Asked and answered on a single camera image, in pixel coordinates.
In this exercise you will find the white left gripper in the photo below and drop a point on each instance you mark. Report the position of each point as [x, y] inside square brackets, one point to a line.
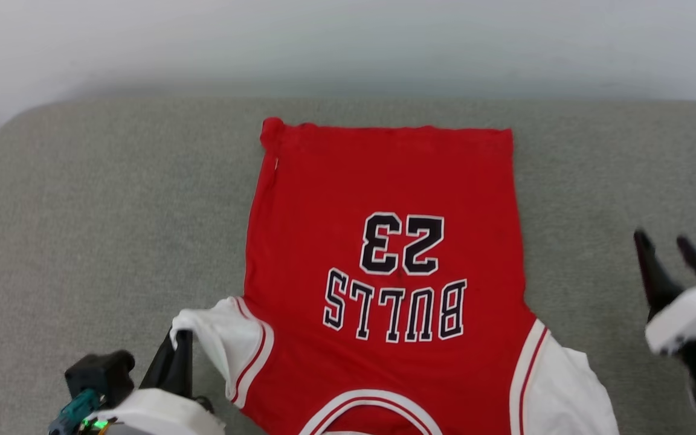
[154, 417]

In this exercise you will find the black and teal wrist camera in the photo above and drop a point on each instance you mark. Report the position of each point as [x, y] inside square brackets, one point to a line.
[100, 374]

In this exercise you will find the red and white basketball jersey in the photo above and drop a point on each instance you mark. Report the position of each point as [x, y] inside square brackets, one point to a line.
[384, 181]

